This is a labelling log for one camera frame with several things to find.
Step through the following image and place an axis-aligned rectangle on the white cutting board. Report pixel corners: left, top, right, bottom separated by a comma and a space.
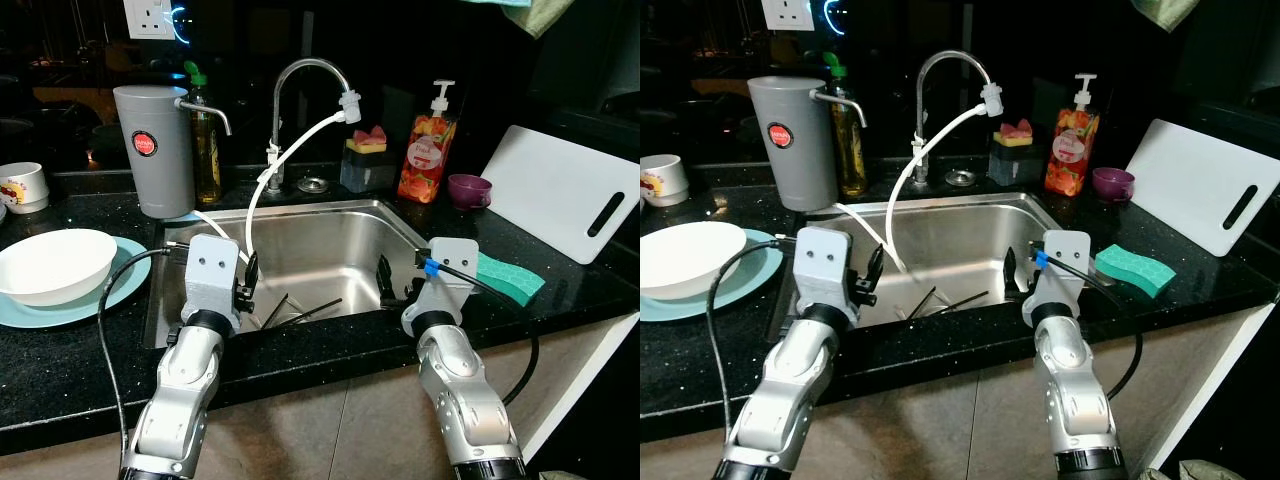
480, 124, 641, 265
1125, 118, 1280, 258

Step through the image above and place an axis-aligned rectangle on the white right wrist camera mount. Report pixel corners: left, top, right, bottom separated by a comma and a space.
402, 238, 481, 326
1022, 230, 1093, 326

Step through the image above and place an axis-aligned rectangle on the white wall socket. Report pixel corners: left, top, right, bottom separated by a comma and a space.
762, 0, 816, 31
122, 0, 179, 40

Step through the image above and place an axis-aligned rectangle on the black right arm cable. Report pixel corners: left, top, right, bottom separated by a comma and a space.
415, 250, 541, 406
1030, 243, 1144, 401

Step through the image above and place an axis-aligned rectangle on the white bowl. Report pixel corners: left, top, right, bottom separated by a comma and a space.
640, 222, 748, 301
0, 229, 118, 307

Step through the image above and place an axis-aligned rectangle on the green hanging cloth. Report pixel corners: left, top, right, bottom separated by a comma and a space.
468, 0, 576, 39
1130, 0, 1201, 33

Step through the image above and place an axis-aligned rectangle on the white hose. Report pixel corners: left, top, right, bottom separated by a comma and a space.
835, 105, 986, 271
190, 112, 346, 266

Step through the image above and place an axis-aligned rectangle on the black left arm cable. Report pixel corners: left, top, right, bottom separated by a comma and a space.
706, 235, 801, 441
97, 240, 191, 456

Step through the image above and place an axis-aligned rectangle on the oil bottle with green cap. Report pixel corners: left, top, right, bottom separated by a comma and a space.
183, 60, 224, 206
820, 52, 867, 198

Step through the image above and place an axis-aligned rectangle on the white printed mug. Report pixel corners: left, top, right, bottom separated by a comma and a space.
0, 162, 51, 215
640, 154, 691, 208

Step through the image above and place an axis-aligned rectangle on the purple cup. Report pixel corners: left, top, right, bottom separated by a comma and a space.
1091, 167, 1136, 203
447, 174, 493, 210

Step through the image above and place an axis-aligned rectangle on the grey water filter jug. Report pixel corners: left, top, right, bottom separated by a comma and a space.
747, 76, 867, 213
112, 85, 233, 219

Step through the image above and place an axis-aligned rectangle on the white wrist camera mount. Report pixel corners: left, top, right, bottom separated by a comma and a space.
1022, 230, 1093, 326
185, 234, 246, 326
795, 226, 861, 326
402, 238, 481, 326

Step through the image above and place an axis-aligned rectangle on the stainless steel sink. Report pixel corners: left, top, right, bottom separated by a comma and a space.
145, 198, 441, 349
770, 192, 1076, 341

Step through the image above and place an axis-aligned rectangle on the orange dish soap pump bottle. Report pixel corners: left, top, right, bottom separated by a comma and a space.
1044, 73, 1101, 198
397, 80, 459, 205

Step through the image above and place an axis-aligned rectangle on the dark grey sponge holder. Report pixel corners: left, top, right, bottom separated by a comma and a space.
340, 150, 397, 194
988, 143, 1044, 186

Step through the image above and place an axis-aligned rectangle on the chrome gooseneck faucet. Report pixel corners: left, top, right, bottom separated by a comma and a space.
912, 50, 1001, 186
266, 57, 359, 196

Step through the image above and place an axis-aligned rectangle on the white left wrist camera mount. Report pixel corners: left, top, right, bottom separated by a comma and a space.
185, 234, 246, 326
795, 226, 861, 326

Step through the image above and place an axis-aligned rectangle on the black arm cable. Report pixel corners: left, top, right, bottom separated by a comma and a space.
97, 240, 191, 456
1030, 243, 1144, 401
415, 250, 541, 406
706, 235, 801, 441

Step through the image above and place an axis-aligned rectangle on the teal sponge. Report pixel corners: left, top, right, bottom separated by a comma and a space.
1093, 244, 1178, 299
474, 252, 547, 308

